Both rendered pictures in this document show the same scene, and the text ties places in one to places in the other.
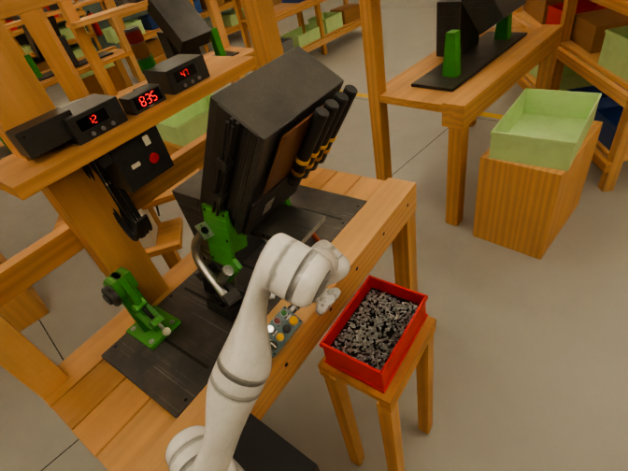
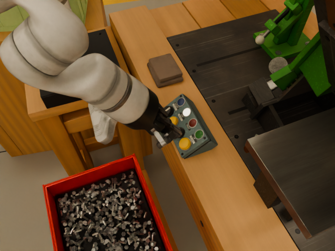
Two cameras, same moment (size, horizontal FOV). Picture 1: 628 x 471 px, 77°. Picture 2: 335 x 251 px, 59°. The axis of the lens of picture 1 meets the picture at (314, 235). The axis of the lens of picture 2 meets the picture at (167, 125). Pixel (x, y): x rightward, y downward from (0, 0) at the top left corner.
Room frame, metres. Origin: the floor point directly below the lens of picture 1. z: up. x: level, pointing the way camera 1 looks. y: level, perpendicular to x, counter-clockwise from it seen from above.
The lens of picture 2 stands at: (0.93, -0.22, 1.52)
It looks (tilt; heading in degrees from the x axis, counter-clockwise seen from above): 55 degrees down; 114
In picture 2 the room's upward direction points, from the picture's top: straight up
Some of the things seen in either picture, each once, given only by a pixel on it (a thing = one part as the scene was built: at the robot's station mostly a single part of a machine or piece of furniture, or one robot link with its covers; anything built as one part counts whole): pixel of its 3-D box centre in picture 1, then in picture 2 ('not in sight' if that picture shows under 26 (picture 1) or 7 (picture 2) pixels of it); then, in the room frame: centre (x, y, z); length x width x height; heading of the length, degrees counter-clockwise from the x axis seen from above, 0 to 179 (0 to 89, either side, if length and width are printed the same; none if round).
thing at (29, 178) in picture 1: (138, 110); not in sight; (1.33, 0.46, 1.52); 0.90 x 0.25 x 0.04; 136
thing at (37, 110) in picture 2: not in sight; (75, 68); (0.36, 0.31, 0.83); 0.32 x 0.32 x 0.04; 44
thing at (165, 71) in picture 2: not in sight; (164, 69); (0.67, 0.35, 0.91); 0.10 x 0.08 x 0.03; 134
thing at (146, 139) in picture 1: (134, 155); not in sight; (1.21, 0.50, 1.42); 0.17 x 0.12 x 0.15; 136
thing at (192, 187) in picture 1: (231, 209); not in sight; (1.32, 0.29, 1.07); 0.30 x 0.18 x 0.34; 136
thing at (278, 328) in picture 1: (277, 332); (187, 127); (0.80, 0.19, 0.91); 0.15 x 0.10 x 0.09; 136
